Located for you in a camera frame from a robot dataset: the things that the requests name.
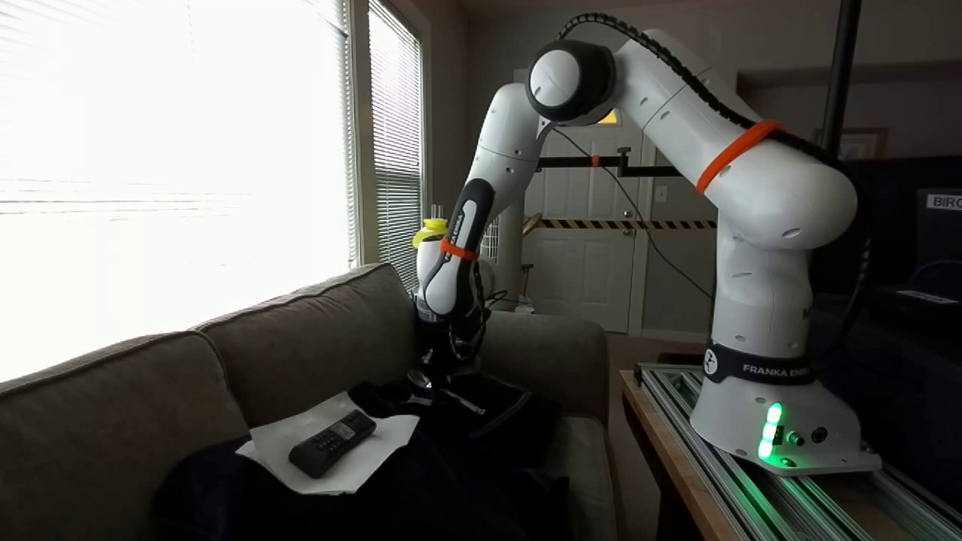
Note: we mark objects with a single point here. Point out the wooden table with rails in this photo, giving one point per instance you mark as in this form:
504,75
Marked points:
714,497

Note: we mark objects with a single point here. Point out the silver metal spoon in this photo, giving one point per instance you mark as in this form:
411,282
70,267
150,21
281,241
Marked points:
422,382

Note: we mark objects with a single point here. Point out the white front door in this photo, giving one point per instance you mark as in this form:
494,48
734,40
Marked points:
584,254

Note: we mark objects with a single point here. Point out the dark blanket on couch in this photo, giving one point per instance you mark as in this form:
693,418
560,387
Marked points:
456,479

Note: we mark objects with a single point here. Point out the black remote control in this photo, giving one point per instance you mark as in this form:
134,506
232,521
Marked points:
328,446

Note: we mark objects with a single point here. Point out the black camera stand bar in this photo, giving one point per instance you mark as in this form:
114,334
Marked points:
620,163

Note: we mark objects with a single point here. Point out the grey fabric couch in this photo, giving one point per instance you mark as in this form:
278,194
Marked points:
87,444

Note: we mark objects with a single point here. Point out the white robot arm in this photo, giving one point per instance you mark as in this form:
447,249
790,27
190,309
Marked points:
775,199

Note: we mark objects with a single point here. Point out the white paper sheet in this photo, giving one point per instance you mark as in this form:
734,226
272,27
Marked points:
267,446

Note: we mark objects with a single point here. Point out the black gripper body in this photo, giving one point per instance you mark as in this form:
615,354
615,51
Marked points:
447,348

